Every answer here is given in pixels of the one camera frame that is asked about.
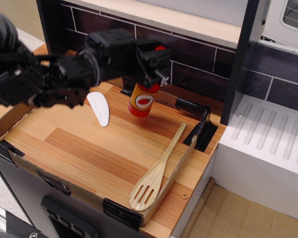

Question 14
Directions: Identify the black toy oven panel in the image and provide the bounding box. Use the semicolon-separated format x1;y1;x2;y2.
40;195;100;238

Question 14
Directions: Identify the red hot sauce bottle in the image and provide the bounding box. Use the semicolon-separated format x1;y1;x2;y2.
128;44;171;118

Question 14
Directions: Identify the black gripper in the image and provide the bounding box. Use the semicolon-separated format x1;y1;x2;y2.
85;29;172;88

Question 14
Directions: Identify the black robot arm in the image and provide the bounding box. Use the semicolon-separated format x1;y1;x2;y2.
0;14;172;108

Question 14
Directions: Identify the yellow handled toy knife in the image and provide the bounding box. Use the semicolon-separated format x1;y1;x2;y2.
87;92;110;127

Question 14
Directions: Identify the black shelf frame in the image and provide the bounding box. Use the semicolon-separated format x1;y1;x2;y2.
37;0;259;124

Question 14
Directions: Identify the cardboard fence with black tape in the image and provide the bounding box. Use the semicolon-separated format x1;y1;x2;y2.
0;83;226;238

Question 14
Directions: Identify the wooden slotted spoon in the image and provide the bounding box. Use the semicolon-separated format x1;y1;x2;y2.
129;123;187;212

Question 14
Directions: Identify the white appliance with rack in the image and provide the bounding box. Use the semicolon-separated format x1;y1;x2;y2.
263;0;298;49

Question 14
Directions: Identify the white toy sink drainboard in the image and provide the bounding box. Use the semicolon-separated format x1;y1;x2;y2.
213;95;298;212

